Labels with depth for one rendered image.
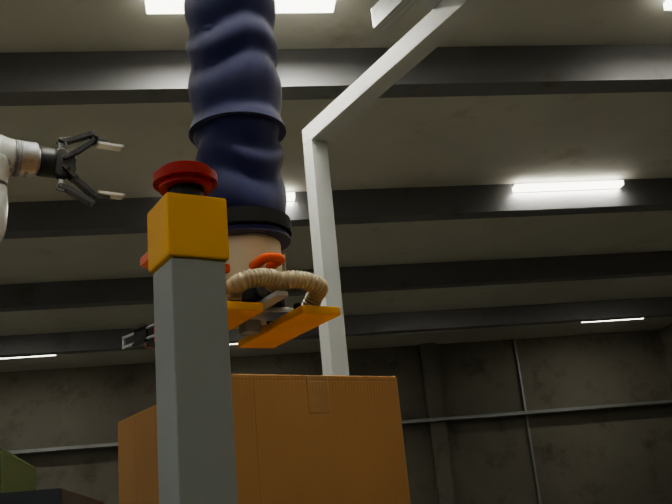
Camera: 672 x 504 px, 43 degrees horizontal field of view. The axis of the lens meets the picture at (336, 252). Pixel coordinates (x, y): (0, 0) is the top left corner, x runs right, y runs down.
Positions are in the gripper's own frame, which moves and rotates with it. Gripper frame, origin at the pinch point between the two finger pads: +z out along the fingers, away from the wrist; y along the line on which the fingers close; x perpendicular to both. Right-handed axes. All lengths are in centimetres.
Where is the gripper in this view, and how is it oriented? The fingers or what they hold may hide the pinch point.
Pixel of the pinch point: (118, 171)
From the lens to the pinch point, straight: 229.8
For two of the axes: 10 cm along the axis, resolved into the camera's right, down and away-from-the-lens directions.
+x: 5.1, -3.1, -8.0
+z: 8.5, 0.8, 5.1
